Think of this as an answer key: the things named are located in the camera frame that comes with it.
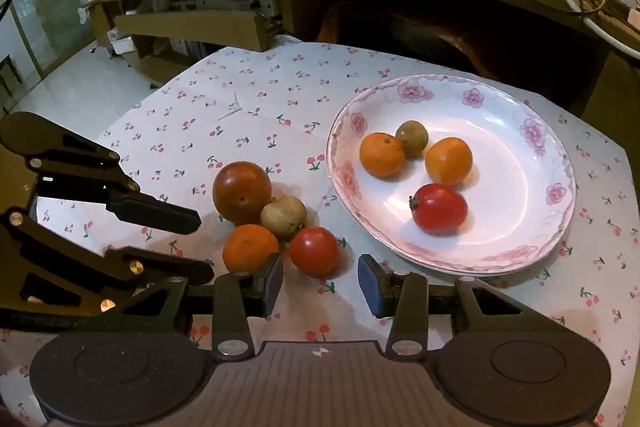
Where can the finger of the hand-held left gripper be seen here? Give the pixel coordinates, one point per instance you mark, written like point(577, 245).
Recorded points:
point(160, 213)
point(165, 264)

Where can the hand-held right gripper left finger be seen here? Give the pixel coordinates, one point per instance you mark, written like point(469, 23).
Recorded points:
point(272, 283)

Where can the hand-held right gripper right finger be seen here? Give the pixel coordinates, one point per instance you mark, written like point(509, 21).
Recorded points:
point(369, 283)

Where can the small orange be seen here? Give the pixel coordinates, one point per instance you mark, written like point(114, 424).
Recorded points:
point(449, 161)
point(248, 247)
point(381, 154)

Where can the white plate with pink flowers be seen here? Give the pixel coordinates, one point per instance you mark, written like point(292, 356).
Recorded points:
point(500, 187)

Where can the brown kiwi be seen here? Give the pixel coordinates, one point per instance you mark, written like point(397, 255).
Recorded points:
point(283, 216)
point(414, 136)

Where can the large dark red tomato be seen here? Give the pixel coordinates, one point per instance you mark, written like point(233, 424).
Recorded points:
point(242, 191)

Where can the cherry print tablecloth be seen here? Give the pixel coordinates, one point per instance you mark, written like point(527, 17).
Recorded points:
point(240, 107)

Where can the cardboard box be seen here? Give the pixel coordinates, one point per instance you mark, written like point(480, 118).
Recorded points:
point(150, 62)

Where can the wooden stool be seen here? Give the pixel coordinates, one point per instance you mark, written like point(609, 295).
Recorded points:
point(9, 74)

